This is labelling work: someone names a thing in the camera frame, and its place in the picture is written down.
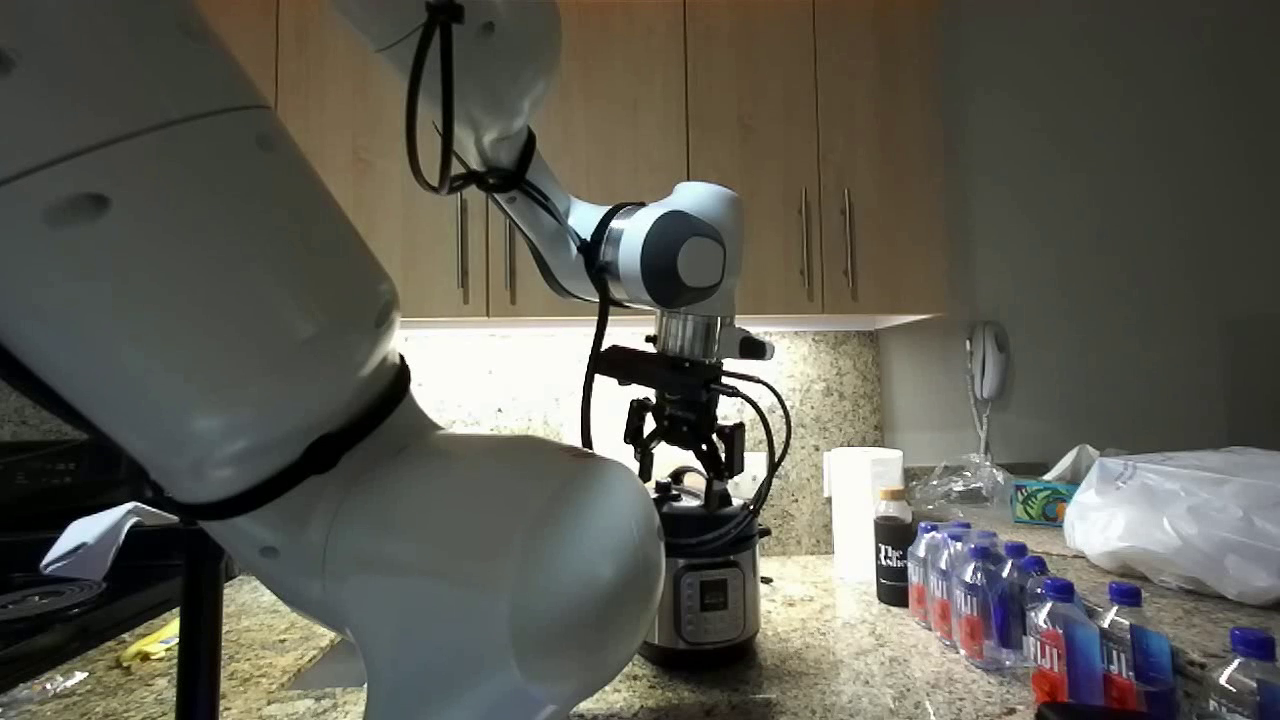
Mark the black stand pole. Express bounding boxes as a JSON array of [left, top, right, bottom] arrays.
[[172, 524, 227, 720]]

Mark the black cable around arm base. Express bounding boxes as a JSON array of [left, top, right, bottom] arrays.
[[0, 340, 417, 528]]

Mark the dark bottle white label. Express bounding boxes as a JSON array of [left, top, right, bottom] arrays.
[[874, 488, 922, 611]]

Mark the white plastic bag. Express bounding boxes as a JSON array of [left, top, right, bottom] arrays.
[[1061, 442, 1280, 609]]

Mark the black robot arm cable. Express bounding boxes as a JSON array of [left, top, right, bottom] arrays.
[[400, 0, 633, 456]]

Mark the wooden wall cabinet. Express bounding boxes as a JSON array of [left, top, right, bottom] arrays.
[[196, 0, 956, 320]]

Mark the teal packaged item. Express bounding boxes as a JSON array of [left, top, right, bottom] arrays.
[[1003, 470, 1081, 532]]

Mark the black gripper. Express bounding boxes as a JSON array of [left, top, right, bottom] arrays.
[[625, 375, 749, 507]]

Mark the white wall phone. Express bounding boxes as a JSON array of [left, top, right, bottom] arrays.
[[961, 320, 1011, 465]]

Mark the clear plastic bag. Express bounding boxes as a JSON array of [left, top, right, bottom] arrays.
[[930, 450, 1019, 512]]

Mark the yellow object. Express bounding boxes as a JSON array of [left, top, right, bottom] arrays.
[[114, 616, 184, 676]]

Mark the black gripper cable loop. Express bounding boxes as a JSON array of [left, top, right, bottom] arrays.
[[715, 366, 802, 552]]

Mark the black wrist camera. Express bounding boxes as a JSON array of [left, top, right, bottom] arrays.
[[588, 340, 781, 394]]

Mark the Fiji water bottle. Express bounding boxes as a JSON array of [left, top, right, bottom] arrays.
[[930, 524, 974, 648], [1025, 570, 1107, 710], [1195, 625, 1280, 720], [903, 518, 947, 632], [1097, 579, 1181, 720], [947, 532, 1010, 669], [991, 541, 1055, 681]]

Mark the white crumpled paper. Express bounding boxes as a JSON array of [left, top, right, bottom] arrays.
[[36, 497, 184, 586]]

